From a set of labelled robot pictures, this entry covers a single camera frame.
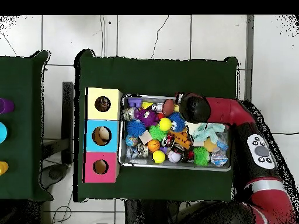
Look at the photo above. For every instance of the purple spiky monster toy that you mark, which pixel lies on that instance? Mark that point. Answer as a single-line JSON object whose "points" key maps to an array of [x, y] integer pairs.
{"points": [[147, 117]]}

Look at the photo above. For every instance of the yellow plastic cup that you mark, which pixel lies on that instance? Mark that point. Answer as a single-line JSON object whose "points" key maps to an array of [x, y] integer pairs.
{"points": [[3, 168]]}

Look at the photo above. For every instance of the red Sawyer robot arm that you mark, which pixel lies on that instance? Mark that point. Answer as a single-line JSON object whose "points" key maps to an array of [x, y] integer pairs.
{"points": [[233, 112]]}

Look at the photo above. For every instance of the brown toy football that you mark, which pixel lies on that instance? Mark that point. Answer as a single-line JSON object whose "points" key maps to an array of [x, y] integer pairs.
{"points": [[168, 107]]}

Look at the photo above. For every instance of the green spiky rubber ball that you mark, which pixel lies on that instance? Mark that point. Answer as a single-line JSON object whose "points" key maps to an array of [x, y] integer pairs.
{"points": [[156, 133]]}

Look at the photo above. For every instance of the dark green table cloth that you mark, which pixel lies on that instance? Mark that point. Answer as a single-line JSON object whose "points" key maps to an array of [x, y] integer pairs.
{"points": [[163, 77]]}

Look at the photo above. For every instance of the plain yellow ball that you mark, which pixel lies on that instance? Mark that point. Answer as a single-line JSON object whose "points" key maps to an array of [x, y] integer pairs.
{"points": [[158, 156]]}

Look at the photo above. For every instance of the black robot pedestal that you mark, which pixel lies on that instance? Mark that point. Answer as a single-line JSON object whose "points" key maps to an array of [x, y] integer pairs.
{"points": [[151, 213]]}

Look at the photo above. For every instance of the purple plastic cup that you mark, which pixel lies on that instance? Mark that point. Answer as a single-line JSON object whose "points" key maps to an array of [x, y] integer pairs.
{"points": [[6, 106]]}

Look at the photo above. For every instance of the black stand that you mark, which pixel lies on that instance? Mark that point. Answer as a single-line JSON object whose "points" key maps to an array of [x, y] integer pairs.
{"points": [[67, 105]]}

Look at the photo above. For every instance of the mint green cloth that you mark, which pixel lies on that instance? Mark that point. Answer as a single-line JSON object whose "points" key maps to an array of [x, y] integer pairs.
{"points": [[208, 131]]}

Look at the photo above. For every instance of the wooden box with three holes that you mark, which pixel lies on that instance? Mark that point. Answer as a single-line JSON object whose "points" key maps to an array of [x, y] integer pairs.
{"points": [[112, 144]]}

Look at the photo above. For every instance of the cyan plastic cup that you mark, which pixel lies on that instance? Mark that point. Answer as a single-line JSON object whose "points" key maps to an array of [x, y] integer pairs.
{"points": [[2, 132]]}

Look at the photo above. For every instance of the blue spiky rubber ball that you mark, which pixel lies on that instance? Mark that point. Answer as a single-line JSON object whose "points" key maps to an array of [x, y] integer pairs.
{"points": [[136, 128], [176, 122]]}

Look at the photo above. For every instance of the dark green side-table cloth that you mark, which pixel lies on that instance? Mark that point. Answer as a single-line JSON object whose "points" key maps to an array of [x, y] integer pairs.
{"points": [[21, 81]]}

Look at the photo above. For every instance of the shallow mesh bin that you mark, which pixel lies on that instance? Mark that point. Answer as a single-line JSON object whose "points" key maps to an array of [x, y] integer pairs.
{"points": [[149, 165]]}

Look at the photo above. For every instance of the yellow smiley ball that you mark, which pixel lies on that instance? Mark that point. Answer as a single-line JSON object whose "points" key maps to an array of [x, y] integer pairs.
{"points": [[165, 124]]}

